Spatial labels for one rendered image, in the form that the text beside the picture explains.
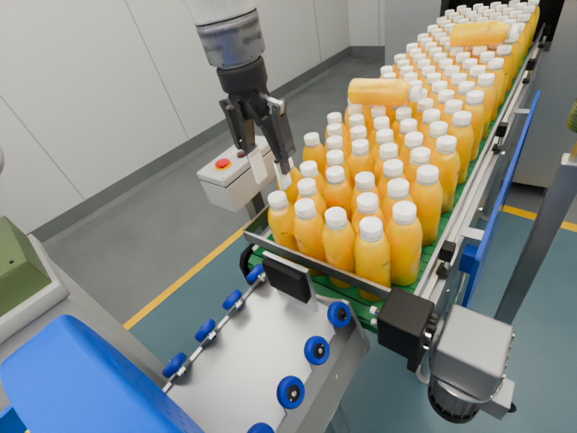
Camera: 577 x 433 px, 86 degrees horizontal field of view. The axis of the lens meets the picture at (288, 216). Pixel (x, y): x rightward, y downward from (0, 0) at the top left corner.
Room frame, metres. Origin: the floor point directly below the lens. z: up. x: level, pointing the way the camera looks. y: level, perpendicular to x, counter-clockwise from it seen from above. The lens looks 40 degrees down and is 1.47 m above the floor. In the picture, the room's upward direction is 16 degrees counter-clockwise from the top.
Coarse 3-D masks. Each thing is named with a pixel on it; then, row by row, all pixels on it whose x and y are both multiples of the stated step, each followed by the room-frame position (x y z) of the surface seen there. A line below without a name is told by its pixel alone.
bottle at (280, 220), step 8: (272, 208) 0.51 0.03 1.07; (280, 208) 0.50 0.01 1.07; (288, 208) 0.51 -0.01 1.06; (272, 216) 0.50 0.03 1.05; (280, 216) 0.50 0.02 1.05; (288, 216) 0.50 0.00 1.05; (272, 224) 0.50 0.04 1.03; (280, 224) 0.49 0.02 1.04; (288, 224) 0.49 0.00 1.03; (272, 232) 0.51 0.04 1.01; (280, 232) 0.49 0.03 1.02; (288, 232) 0.49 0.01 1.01; (280, 240) 0.49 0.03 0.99; (288, 240) 0.49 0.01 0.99; (296, 248) 0.49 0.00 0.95; (280, 256) 0.51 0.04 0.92
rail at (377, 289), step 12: (252, 240) 0.55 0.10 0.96; (264, 240) 0.52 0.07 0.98; (276, 252) 0.49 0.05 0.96; (288, 252) 0.46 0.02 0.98; (312, 264) 0.42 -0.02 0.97; (324, 264) 0.40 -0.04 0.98; (336, 276) 0.38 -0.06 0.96; (348, 276) 0.36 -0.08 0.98; (360, 288) 0.34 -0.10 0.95; (372, 288) 0.33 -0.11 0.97; (384, 288) 0.31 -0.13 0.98
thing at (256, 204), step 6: (258, 192) 0.72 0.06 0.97; (252, 198) 0.70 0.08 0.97; (258, 198) 0.71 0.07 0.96; (246, 204) 0.71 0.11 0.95; (252, 204) 0.69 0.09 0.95; (258, 204) 0.71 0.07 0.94; (252, 210) 0.70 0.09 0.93; (258, 210) 0.70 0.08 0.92; (252, 216) 0.71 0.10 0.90; (264, 222) 0.71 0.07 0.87; (258, 228) 0.70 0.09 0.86; (264, 228) 0.70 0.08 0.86; (258, 234) 0.71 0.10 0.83
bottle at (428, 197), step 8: (416, 176) 0.49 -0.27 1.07; (416, 184) 0.47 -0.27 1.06; (424, 184) 0.46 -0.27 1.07; (432, 184) 0.45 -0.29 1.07; (440, 184) 0.46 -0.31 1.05; (416, 192) 0.46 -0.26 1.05; (424, 192) 0.45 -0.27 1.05; (432, 192) 0.44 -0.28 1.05; (440, 192) 0.45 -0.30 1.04; (416, 200) 0.45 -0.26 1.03; (424, 200) 0.44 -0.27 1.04; (432, 200) 0.44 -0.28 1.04; (440, 200) 0.44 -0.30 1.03; (416, 208) 0.45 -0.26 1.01; (424, 208) 0.44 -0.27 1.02; (432, 208) 0.44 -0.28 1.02; (440, 208) 0.45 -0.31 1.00; (416, 216) 0.45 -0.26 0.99; (424, 216) 0.44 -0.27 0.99; (432, 216) 0.44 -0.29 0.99; (424, 224) 0.44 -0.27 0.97; (432, 224) 0.44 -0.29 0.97; (424, 232) 0.44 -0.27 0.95; (432, 232) 0.44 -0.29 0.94; (424, 240) 0.44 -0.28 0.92; (432, 240) 0.44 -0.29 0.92
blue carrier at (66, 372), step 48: (48, 336) 0.20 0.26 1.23; (96, 336) 0.25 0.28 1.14; (48, 384) 0.15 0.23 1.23; (96, 384) 0.14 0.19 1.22; (144, 384) 0.18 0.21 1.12; (0, 432) 0.19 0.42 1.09; (48, 432) 0.11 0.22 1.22; (96, 432) 0.11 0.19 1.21; (144, 432) 0.11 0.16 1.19; (192, 432) 0.13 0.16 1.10
